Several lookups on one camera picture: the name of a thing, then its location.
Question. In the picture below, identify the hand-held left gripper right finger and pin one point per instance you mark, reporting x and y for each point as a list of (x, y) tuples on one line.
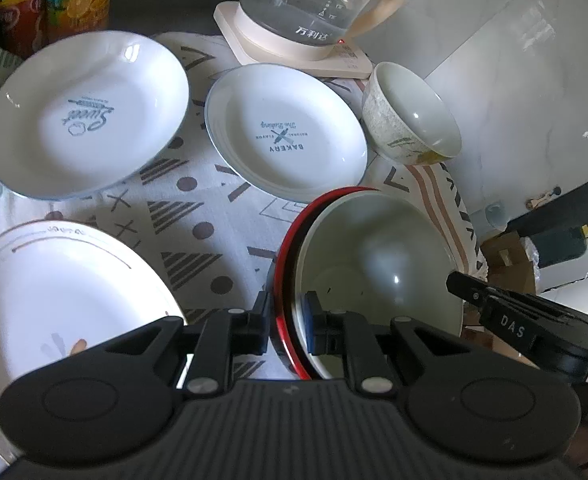
[(310, 321)]

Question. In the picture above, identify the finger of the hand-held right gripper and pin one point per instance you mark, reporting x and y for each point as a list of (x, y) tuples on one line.
[(466, 287)]

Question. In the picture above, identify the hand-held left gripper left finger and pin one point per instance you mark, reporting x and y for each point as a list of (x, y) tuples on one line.
[(266, 321)]

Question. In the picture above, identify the red bowl with white inside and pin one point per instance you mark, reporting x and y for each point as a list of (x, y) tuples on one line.
[(374, 265)]

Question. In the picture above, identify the white plate with crossed-utensils print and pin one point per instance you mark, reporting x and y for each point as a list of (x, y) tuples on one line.
[(284, 130)]

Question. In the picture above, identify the white plate with script print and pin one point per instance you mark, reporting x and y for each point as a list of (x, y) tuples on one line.
[(83, 115)]

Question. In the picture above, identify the cardboard box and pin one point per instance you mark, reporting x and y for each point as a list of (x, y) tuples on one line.
[(509, 260)]

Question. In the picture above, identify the white geometric patterned cloth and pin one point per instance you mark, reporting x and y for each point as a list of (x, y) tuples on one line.
[(193, 230)]

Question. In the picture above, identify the small speckled white bowl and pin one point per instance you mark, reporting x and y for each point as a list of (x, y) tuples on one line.
[(414, 110)]

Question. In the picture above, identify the white plate with brown line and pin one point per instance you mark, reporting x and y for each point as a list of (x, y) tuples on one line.
[(48, 300)]

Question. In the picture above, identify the cream kettle base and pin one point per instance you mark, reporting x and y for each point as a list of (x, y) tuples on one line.
[(274, 52)]

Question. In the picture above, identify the glass kettle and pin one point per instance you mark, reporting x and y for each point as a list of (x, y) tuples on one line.
[(299, 0)]

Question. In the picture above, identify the orange juice bottle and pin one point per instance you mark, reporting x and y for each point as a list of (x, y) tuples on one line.
[(78, 0)]

